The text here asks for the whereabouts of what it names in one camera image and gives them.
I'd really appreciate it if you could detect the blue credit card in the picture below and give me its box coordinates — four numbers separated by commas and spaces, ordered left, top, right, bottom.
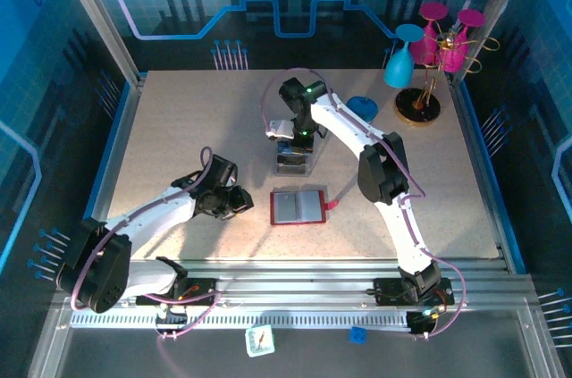
276, 141, 309, 156

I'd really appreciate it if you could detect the red leather card holder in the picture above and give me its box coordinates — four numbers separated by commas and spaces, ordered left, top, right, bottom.
269, 189, 341, 227

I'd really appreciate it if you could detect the clear acrylic tiered card stand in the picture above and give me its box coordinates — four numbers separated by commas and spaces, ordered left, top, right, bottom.
273, 127, 326, 177

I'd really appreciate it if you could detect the white cup with blue lid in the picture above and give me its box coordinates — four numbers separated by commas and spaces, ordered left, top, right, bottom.
346, 96, 379, 122

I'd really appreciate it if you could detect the teal wine glass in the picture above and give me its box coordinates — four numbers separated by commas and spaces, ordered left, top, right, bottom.
383, 23, 425, 89

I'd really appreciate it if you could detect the black controller box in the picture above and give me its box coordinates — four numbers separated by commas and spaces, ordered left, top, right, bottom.
154, 308, 189, 335
407, 310, 442, 337

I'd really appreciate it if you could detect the magenta wine glass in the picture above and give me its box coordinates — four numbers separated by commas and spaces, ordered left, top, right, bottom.
440, 8, 487, 74
409, 1, 450, 67

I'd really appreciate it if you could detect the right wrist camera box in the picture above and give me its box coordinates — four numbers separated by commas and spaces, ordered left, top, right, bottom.
265, 118, 294, 141

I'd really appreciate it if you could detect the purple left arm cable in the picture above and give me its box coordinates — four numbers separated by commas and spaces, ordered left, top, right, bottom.
69, 146, 223, 378

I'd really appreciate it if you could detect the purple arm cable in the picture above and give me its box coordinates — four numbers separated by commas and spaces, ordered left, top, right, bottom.
69, 146, 223, 378
261, 67, 467, 340

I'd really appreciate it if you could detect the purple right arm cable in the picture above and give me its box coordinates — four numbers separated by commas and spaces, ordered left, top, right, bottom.
261, 67, 467, 340

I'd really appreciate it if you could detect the aluminium front rail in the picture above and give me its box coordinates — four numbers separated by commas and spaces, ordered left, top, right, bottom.
55, 258, 535, 307

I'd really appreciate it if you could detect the gold wire glass rack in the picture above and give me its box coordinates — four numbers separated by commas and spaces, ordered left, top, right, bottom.
392, 22, 501, 128

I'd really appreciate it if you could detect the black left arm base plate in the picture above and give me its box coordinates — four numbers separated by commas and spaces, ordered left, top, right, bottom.
135, 277, 219, 307

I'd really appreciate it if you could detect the white slotted cable duct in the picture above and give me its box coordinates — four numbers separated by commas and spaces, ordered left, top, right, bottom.
70, 309, 415, 330

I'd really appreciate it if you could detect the white tag on rail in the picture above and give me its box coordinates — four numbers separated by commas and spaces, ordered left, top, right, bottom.
244, 323, 276, 358

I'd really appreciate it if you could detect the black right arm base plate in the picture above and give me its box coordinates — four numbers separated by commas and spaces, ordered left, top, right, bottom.
373, 276, 456, 307

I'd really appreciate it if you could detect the aluminium frame post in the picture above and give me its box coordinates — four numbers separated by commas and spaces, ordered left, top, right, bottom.
450, 0, 538, 85
48, 0, 144, 84

